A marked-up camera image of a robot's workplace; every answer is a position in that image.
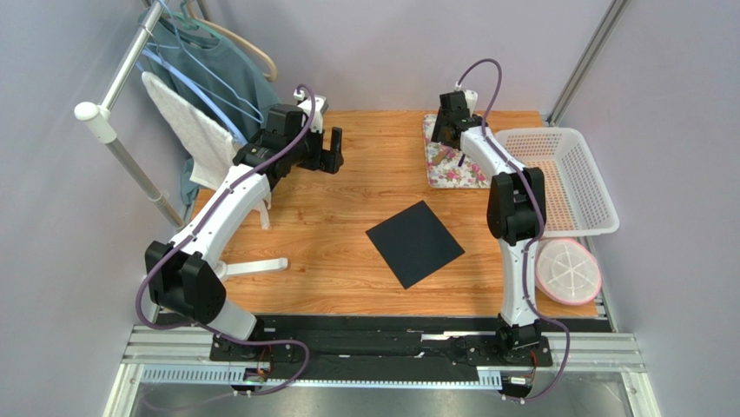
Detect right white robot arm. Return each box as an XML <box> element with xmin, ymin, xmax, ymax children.
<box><xmin>431</xmin><ymin>89</ymin><xmax>546</xmax><ymax>364</ymax></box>

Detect iridescent knife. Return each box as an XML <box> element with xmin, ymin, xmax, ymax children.
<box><xmin>432</xmin><ymin>148</ymin><xmax>453</xmax><ymax>166</ymax></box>

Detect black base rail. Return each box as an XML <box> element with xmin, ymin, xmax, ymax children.
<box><xmin>149</xmin><ymin>314</ymin><xmax>611</xmax><ymax>384</ymax></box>

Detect white towel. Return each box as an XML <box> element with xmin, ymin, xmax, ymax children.
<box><xmin>142</xmin><ymin>71</ymin><xmax>238</xmax><ymax>190</ymax></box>

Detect black paper napkin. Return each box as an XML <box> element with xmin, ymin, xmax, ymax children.
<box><xmin>366</xmin><ymin>201</ymin><xmax>465</xmax><ymax>289</ymax></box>

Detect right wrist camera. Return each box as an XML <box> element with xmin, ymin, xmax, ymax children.
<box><xmin>453</xmin><ymin>85</ymin><xmax>479</xmax><ymax>115</ymax></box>

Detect teal shirt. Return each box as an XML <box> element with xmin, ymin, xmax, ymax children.
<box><xmin>142</xmin><ymin>17</ymin><xmax>280</xmax><ymax>203</ymax></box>

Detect wooden hanger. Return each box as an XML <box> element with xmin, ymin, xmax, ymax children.
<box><xmin>181</xmin><ymin>0</ymin><xmax>279</xmax><ymax>83</ymax></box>

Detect floral tray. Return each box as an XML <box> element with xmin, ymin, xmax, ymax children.
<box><xmin>422</xmin><ymin>114</ymin><xmax>490</xmax><ymax>189</ymax></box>

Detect white plastic basket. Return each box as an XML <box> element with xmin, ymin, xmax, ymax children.
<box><xmin>495</xmin><ymin>127</ymin><xmax>620</xmax><ymax>239</ymax></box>

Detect silver clothes rack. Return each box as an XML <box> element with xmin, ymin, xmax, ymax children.
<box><xmin>74</xmin><ymin>0</ymin><xmax>290</xmax><ymax>284</ymax></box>

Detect pink rimmed mesh cover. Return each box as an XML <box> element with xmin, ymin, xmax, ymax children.
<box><xmin>535</xmin><ymin>238</ymin><xmax>602</xmax><ymax>306</ymax></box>

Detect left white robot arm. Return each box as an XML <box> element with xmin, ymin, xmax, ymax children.
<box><xmin>136</xmin><ymin>96</ymin><xmax>344</xmax><ymax>341</ymax></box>

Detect blue hanger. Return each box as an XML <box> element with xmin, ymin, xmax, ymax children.
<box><xmin>146</xmin><ymin>15</ymin><xmax>280</xmax><ymax>143</ymax></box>

